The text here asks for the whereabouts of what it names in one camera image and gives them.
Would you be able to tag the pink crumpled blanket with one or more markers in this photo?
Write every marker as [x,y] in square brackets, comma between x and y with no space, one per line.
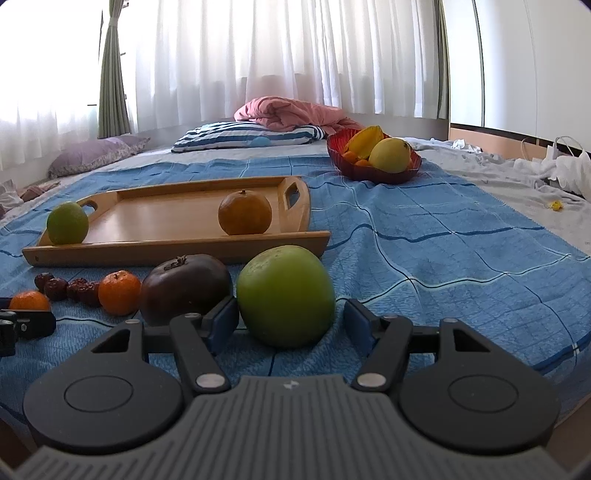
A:
[291,113]

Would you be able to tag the small yellow object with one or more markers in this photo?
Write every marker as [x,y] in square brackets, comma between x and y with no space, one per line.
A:
[556,205]

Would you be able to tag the white crumpled clothes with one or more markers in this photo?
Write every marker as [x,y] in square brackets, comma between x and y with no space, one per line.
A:
[568,173]

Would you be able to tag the brownish orange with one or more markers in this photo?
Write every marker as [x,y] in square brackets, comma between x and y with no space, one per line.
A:
[244,213]

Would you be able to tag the small orange kumquat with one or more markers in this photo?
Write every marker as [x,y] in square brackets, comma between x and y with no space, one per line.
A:
[362,163]
[351,156]

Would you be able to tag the small orange tangerine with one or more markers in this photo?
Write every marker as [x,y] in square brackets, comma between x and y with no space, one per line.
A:
[119,293]
[28,302]

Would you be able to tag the wooden serving tray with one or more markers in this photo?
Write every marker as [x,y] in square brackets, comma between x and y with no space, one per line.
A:
[166,217]

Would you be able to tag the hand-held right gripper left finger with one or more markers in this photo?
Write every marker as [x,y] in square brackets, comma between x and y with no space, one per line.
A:
[222,323]

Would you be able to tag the narrow white sheer curtain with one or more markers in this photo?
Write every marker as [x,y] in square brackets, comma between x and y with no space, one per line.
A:
[46,69]

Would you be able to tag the small green citrus fruit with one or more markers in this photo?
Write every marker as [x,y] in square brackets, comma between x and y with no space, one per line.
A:
[68,224]

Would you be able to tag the red glass bowl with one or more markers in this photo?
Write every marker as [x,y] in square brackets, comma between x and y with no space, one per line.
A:
[351,173]

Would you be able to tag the yellow mango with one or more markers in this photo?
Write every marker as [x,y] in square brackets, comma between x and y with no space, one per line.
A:
[390,156]

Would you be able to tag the large green apple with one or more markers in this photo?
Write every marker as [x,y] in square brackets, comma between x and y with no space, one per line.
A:
[286,295]

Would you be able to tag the purple pillow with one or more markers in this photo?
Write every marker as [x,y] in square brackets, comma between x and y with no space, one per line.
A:
[92,154]

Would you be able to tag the blue checked blanket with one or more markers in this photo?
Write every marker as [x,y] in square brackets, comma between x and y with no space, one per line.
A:
[438,258]

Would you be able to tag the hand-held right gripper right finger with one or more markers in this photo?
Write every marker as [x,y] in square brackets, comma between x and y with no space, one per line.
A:
[358,319]

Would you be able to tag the white wardrobe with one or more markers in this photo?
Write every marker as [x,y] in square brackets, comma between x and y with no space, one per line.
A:
[531,60]

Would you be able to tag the small teal object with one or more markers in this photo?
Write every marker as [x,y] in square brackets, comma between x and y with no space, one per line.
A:
[259,141]

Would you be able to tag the wide white sheer curtain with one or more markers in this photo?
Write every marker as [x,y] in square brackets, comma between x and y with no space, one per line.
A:
[277,60]

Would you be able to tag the blue white striped pillow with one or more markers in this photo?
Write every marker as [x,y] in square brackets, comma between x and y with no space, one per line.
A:
[217,137]

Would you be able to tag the pile of brown white clothes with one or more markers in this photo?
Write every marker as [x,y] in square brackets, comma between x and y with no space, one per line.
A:
[18,194]

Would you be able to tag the yellow starfruit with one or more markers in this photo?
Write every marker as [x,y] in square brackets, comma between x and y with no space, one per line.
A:
[364,141]

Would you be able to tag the dark purple round fruit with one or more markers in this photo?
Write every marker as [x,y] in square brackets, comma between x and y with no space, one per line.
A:
[184,288]

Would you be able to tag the green curtain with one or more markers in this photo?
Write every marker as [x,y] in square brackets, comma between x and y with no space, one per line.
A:
[113,83]

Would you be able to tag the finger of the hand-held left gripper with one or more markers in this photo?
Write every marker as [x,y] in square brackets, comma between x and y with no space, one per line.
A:
[27,323]

